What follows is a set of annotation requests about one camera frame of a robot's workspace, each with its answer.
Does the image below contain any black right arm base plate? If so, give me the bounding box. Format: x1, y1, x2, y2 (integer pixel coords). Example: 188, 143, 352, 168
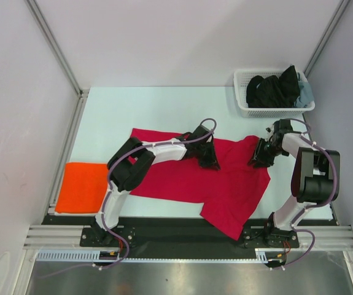
242, 227, 300, 248

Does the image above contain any aluminium front frame rail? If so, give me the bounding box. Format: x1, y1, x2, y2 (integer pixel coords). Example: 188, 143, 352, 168
23, 226, 353, 251

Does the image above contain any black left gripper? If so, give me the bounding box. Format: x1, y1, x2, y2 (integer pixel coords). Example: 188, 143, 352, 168
195, 141, 220, 171

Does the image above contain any red t shirt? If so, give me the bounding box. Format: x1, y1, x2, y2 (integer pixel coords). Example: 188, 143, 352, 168
132, 135, 271, 240

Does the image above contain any black garment in basket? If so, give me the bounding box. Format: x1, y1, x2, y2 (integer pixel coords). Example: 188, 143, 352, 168
246, 65, 300, 109

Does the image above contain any aluminium right corner post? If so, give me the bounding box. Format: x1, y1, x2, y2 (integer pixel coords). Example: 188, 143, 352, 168
304, 0, 352, 77

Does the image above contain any folded orange t shirt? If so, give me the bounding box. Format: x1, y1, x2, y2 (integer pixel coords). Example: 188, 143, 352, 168
55, 162, 108, 215

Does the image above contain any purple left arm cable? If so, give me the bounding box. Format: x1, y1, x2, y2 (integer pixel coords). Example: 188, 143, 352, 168
101, 118, 219, 271

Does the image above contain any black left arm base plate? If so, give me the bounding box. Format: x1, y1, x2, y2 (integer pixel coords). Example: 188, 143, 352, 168
79, 226, 136, 248

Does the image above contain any light blue garment in basket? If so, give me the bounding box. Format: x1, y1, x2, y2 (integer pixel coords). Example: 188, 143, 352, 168
293, 73, 314, 108

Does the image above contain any aluminium corner post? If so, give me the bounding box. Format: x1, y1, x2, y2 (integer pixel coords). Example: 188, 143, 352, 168
304, 0, 352, 77
24, 0, 83, 97

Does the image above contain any aluminium left corner post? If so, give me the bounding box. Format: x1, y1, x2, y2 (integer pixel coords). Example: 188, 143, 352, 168
24, 0, 83, 97

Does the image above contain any white perforated plastic basket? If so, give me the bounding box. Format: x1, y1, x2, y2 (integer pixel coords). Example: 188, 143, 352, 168
233, 65, 315, 118

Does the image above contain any white slotted cable duct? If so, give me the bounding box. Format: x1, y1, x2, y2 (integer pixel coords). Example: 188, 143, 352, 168
37, 247, 286, 264

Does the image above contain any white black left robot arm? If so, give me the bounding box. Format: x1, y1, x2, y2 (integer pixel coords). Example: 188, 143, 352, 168
91, 119, 220, 246

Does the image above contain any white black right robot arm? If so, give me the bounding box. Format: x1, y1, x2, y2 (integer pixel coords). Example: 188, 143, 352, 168
248, 119, 340, 248

